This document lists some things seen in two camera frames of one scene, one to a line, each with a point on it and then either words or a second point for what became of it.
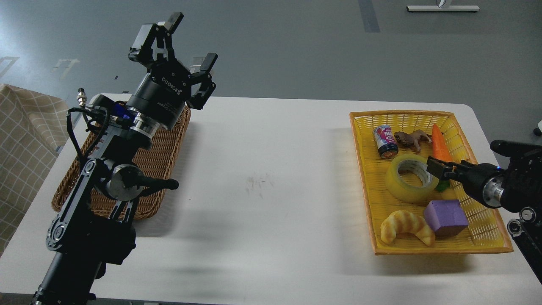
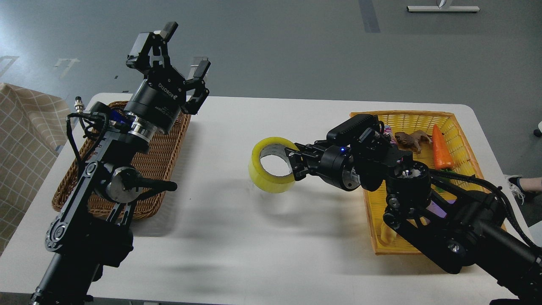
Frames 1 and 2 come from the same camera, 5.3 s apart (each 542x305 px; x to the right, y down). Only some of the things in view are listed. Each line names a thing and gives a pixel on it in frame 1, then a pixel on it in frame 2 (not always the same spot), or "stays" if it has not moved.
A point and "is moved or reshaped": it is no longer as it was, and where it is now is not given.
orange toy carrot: x=441 y=153 stays
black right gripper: x=485 y=181 to x=338 y=166
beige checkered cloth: x=33 y=125 stays
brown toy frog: x=413 y=139 stays
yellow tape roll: x=410 y=163 is moved or reshaped
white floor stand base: x=443 y=8 stays
